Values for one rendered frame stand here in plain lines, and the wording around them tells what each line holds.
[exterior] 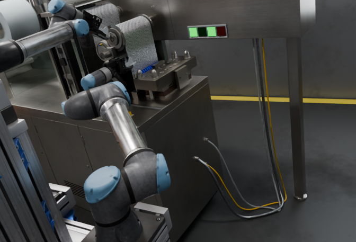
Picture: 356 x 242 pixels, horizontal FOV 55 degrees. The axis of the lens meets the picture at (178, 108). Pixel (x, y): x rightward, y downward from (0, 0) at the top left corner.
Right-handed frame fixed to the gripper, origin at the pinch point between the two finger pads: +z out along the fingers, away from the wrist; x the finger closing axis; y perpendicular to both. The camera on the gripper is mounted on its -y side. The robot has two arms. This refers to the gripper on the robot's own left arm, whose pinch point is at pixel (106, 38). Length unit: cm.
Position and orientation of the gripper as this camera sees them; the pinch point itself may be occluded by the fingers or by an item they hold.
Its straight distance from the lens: 192.0
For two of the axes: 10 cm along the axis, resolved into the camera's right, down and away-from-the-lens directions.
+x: -8.1, -1.0, 5.8
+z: 5.5, 2.3, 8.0
